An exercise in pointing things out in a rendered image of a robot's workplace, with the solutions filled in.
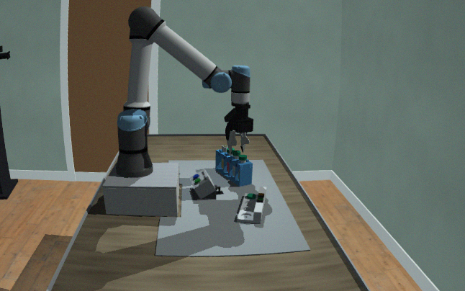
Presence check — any blue four-tube rack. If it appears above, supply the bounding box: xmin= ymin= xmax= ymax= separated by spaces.
xmin=215 ymin=149 xmax=253 ymax=187

